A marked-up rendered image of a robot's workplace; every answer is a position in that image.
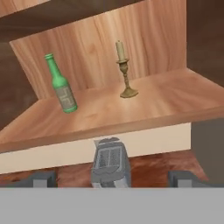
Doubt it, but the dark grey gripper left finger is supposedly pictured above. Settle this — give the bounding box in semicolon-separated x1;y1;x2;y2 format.
0;171;59;188

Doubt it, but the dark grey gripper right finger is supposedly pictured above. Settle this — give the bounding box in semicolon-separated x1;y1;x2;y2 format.
168;170;224;188

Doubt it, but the green glass beer bottle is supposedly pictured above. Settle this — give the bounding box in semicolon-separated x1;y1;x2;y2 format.
44;52;79;115

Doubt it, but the candle in brass candlestick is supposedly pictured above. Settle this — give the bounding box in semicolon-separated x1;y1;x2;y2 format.
115;39;139;99

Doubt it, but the wooden cabinet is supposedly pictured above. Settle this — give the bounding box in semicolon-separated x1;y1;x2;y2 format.
0;0;224;155

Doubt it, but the grey metal toaster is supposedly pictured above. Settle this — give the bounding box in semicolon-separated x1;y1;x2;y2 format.
90;136;132;189

